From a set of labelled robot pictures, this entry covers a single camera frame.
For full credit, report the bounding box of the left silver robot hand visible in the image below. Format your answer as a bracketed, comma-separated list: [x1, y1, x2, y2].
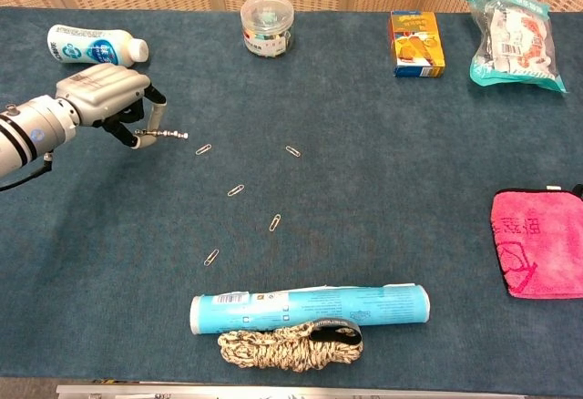
[55, 62, 169, 149]

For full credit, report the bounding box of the small metal bead bar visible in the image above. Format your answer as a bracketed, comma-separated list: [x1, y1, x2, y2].
[135, 128, 189, 141]

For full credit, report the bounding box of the white milk bottle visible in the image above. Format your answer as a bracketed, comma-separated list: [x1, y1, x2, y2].
[46, 24, 150, 71]

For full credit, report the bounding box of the clear plastic clip jar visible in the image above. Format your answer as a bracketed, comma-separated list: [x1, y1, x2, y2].
[240, 0, 296, 59]

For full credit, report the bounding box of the teal table cloth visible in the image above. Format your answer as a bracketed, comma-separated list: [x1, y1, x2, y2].
[0, 5, 583, 395]

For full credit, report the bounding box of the light blue rolled tube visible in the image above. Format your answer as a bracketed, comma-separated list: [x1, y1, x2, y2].
[189, 283, 432, 335]

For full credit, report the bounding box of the yellow carton box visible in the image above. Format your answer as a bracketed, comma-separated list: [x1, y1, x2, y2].
[388, 10, 446, 78]

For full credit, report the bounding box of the teal snack bag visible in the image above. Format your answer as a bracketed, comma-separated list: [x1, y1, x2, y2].
[457, 0, 569, 95]

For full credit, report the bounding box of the pink towel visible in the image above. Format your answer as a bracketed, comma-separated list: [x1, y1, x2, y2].
[490, 184, 583, 301]

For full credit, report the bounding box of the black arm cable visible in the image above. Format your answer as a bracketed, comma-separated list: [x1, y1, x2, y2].
[0, 152, 54, 192]

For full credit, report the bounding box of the braided beige rope bundle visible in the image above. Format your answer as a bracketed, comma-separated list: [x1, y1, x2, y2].
[216, 321, 364, 373]

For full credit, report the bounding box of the black rope strap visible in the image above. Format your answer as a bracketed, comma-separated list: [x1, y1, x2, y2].
[309, 318, 364, 346]

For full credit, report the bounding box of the aluminium frame rail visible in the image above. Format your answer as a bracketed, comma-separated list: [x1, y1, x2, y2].
[56, 383, 527, 399]

